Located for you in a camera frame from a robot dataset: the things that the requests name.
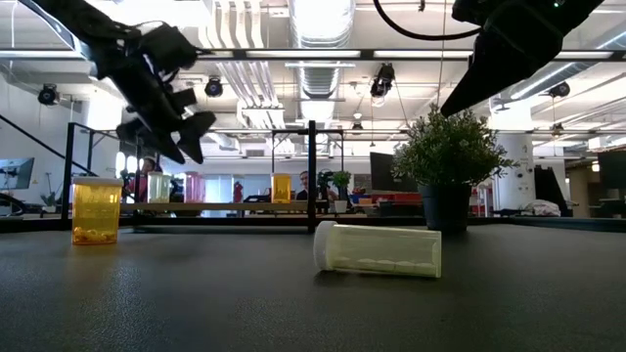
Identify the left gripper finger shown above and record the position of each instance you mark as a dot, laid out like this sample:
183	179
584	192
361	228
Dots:
151	139
195	134

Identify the white crumpled cloth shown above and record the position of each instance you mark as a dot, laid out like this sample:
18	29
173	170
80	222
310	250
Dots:
540	207

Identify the black background monitor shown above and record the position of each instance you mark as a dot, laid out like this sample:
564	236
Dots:
386	171

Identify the light purple pill bottle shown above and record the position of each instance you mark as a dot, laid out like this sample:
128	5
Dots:
195	188

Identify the silver ventilation duct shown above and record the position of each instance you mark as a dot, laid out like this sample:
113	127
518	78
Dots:
320	80

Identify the black background panel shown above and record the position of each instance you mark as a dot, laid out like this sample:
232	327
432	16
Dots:
550	193

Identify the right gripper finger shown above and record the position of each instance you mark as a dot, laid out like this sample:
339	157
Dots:
489	73

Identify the wall monitor screen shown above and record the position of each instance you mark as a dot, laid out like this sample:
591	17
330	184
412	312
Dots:
17	173

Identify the narrow orange pill bottle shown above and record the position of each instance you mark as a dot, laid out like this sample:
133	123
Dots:
281	188

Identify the green potted plant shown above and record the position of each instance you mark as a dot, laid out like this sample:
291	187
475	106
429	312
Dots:
446	205

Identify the wide orange pill bottle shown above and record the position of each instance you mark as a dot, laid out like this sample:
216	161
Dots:
98	210

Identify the pale green pill bottle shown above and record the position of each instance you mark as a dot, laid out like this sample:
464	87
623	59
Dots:
167	189
154	188
381	254

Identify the small background potted plant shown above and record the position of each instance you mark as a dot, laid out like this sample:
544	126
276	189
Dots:
341	182

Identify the wooden shelf black frame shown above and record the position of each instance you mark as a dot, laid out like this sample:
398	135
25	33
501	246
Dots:
195	206

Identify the dark purple pill bottle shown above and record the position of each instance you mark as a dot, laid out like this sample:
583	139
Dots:
238	191

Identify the person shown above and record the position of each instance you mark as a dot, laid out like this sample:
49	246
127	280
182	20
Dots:
304	182
147	168

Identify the black aluminium rig frame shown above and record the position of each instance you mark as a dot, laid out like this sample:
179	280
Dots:
303	54

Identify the black ceiling spotlight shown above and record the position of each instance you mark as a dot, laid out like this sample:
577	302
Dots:
382	80
47	94
559	89
213	87

